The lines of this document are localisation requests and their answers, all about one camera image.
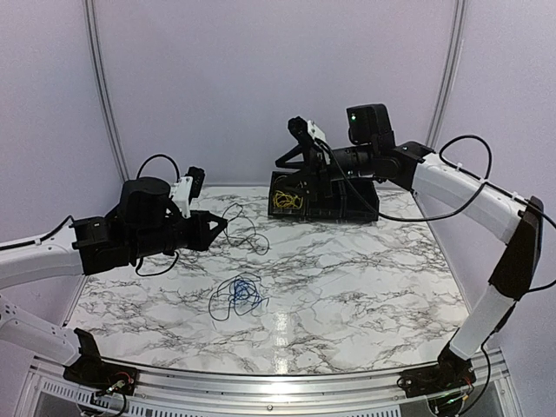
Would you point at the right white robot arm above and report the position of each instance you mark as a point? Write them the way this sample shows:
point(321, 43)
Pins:
point(412, 166)

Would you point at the right aluminium frame post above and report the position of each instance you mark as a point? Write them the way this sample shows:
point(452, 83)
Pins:
point(449, 72)

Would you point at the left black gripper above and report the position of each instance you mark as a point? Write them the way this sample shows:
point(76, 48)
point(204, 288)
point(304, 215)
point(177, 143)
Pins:
point(201, 239)

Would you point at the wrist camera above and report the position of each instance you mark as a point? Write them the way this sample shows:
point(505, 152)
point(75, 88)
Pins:
point(187, 188)
point(306, 133)

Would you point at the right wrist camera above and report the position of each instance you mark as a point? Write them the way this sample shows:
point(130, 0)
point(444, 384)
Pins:
point(306, 133)

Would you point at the aluminium frame post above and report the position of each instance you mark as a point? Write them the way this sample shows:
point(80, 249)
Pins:
point(102, 87)
point(449, 72)

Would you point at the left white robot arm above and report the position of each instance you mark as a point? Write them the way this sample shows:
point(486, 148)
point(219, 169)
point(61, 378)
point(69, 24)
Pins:
point(151, 218)

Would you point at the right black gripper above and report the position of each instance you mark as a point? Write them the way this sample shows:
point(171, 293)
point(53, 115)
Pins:
point(311, 181)

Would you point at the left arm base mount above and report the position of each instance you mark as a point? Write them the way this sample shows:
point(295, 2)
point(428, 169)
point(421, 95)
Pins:
point(91, 370)

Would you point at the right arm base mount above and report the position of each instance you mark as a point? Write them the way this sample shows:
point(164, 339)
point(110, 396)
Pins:
point(449, 372)

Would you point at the aluminium front rail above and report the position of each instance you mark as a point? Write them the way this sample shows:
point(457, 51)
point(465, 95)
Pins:
point(158, 391)

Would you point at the left aluminium frame post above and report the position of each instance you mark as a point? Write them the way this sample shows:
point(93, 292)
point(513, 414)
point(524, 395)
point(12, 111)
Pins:
point(102, 87)

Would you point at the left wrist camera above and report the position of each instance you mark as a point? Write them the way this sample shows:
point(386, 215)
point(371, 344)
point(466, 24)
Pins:
point(187, 188)

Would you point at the black compartment tray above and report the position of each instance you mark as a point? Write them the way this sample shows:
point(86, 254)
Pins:
point(342, 205)

